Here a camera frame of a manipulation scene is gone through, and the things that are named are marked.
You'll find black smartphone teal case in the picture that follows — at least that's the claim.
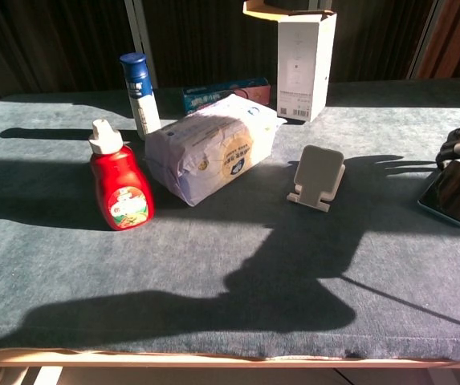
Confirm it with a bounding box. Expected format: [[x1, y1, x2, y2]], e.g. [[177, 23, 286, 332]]
[[417, 159, 460, 228]]

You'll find white phone stand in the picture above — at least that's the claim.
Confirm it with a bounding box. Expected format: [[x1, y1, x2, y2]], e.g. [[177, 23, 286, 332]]
[[286, 144, 348, 213]]

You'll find red curtain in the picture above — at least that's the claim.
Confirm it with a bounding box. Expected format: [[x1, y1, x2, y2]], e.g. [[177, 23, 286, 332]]
[[413, 0, 460, 80]]

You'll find tall open white carton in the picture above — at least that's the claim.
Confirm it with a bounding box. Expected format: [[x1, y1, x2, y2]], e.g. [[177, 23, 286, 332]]
[[242, 0, 339, 124]]

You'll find blue cookie box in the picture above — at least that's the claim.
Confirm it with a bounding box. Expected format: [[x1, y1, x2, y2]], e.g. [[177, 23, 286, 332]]
[[181, 77, 272, 116]]

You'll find white paper tissue pack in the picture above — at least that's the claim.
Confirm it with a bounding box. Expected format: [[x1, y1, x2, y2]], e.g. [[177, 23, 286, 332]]
[[144, 93, 288, 208]]

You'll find blue-grey table cloth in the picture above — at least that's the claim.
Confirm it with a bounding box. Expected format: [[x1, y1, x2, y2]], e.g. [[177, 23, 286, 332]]
[[0, 78, 460, 362]]

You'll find white bottle blue cap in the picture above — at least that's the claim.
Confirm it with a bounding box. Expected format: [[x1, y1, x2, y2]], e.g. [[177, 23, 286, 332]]
[[119, 51, 163, 141]]

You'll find red ketchup squeeze bottle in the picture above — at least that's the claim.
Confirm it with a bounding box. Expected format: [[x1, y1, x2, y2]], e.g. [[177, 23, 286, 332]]
[[88, 118, 157, 232]]

